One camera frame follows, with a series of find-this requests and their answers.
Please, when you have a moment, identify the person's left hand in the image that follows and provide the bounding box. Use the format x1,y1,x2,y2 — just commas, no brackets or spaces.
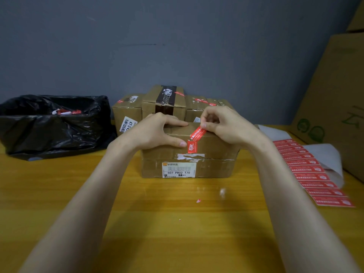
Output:
112,112,190,157

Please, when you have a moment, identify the person's right hand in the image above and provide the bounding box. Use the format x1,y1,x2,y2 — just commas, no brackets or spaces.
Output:
200,106,269,153

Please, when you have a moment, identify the small brown cardboard box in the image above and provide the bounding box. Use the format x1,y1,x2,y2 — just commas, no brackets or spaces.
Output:
112,94,146,136
207,98,234,110
185,95,211,122

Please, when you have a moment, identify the box with black tape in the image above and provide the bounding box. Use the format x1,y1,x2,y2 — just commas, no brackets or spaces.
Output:
141,85,187,121

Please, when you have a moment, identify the long brown cardboard box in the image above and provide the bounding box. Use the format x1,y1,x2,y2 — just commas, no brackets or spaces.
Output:
141,122,241,179

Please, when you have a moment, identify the white barcode label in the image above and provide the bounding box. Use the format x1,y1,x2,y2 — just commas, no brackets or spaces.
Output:
162,162,197,179

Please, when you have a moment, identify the red sticker label strip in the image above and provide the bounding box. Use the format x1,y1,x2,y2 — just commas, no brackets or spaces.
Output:
272,138,356,208

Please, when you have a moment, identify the person's right forearm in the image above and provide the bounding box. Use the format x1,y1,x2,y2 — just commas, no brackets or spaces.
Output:
247,139,362,273

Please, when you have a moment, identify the person's left forearm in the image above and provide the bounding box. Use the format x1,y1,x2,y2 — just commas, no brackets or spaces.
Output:
18,139,137,273

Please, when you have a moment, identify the black plastic trash bag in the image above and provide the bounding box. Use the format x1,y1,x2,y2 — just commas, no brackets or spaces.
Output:
0,94,118,162

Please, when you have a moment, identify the white backing paper strip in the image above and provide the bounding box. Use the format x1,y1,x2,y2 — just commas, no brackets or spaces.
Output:
257,124,345,188

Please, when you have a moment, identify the large green printed carton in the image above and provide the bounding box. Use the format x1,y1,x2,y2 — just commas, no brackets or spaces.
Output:
346,0,364,33
290,32,364,184

